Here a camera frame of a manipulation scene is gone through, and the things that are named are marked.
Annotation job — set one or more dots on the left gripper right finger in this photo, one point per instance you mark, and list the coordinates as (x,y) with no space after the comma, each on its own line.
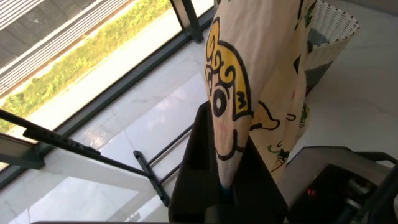
(258,193)

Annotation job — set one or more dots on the white laundry basket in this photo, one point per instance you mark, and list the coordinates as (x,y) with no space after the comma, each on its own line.
(329,28)

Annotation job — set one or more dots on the window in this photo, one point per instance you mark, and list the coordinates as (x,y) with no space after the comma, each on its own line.
(109,93)

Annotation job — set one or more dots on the black clothes rack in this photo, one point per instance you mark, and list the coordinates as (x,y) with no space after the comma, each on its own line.
(77,147)

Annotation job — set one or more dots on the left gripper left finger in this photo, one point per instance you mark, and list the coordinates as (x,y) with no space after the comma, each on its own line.
(196,180)

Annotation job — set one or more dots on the cream printed garment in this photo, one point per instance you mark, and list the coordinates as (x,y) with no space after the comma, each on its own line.
(270,62)

